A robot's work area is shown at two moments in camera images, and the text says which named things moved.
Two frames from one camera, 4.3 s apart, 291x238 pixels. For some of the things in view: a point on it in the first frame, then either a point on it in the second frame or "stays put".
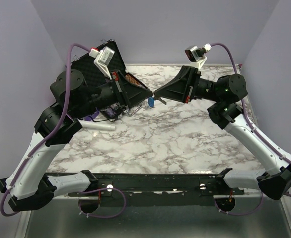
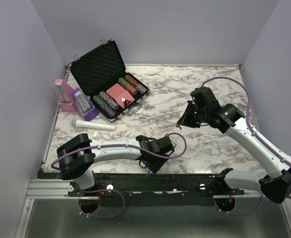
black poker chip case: [128, 90] stays put
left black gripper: [129, 92] → [155, 168]
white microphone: [96, 126] stays put
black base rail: [142, 186] stays put
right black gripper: [176, 89] → [185, 119]
